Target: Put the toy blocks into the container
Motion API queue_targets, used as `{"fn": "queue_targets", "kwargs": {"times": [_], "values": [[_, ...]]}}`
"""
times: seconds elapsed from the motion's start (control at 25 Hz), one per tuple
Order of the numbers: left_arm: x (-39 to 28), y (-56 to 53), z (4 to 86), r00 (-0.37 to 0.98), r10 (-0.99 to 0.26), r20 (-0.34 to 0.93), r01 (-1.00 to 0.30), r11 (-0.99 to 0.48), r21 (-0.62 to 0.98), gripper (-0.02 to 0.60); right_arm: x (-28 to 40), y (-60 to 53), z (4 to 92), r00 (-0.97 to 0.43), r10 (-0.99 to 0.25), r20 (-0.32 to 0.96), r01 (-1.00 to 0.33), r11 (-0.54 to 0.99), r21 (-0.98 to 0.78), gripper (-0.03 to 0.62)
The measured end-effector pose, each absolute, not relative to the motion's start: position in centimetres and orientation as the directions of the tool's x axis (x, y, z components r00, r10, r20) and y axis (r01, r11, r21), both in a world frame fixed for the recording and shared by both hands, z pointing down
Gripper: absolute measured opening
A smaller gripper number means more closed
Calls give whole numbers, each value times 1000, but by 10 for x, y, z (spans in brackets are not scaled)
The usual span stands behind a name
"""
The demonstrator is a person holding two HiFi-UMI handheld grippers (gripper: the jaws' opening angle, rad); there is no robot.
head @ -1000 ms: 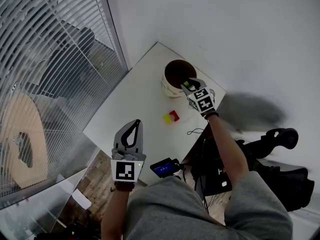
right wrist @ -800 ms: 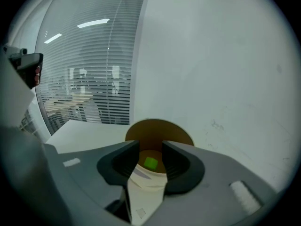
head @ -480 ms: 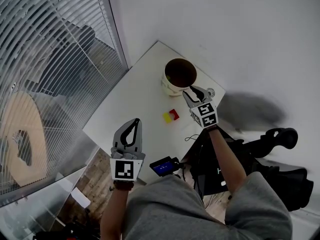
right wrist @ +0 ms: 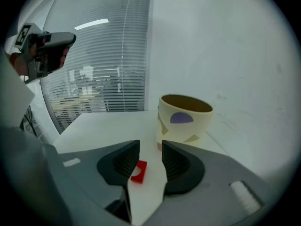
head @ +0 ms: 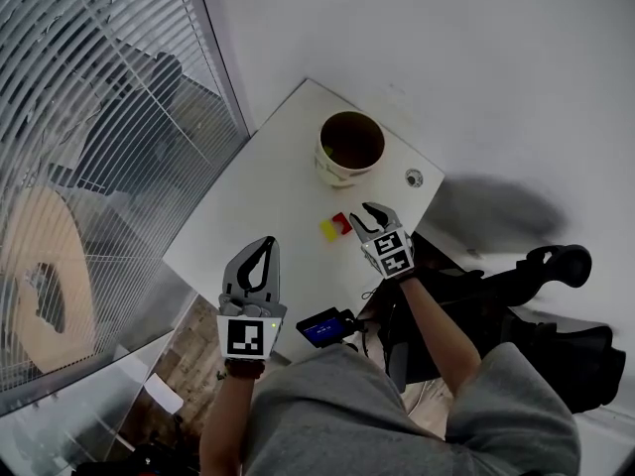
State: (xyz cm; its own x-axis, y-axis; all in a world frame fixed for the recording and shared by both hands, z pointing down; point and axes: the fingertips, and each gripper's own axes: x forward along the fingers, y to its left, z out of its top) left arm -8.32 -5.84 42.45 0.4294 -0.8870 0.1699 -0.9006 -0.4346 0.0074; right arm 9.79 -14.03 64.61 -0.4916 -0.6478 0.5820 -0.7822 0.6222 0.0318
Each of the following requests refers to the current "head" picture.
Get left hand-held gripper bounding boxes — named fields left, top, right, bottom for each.
left=216, top=236, right=288, bottom=362

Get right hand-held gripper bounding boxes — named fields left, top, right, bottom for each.
left=348, top=202, right=416, bottom=281

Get red block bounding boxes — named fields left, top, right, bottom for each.
left=330, top=211, right=354, bottom=237

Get person's right forearm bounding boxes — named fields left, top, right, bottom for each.
left=399, top=278, right=482, bottom=396

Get person's left forearm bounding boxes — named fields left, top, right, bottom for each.
left=197, top=377, right=257, bottom=476

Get cream patterned paper bucket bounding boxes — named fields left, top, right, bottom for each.
left=314, top=110, right=386, bottom=189

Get black small screen device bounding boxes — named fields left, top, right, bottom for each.
left=296, top=307, right=357, bottom=349

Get white paper sheet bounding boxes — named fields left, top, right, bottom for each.
left=143, top=373, right=185, bottom=415

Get person's grey shirt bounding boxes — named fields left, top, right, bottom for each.
left=242, top=342, right=581, bottom=476

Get black office chair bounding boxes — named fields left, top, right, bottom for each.
left=376, top=233, right=627, bottom=414

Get white window blinds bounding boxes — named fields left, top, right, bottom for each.
left=0, top=0, right=249, bottom=391

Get black cable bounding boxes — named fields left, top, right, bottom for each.
left=361, top=285, right=398, bottom=361

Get brown bead bracelet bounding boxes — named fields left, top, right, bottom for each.
left=223, top=358, right=267, bottom=380

